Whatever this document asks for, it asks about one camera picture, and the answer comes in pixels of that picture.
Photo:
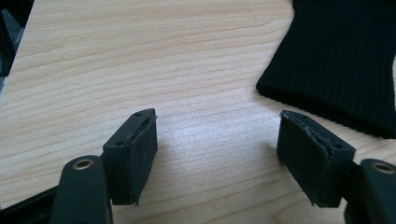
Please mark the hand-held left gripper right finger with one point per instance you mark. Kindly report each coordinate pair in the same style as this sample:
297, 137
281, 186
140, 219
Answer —
311, 161

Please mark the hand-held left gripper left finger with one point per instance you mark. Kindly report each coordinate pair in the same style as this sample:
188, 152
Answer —
124, 161

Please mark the black sock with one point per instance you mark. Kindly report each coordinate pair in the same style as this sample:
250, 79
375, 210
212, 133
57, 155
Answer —
339, 56

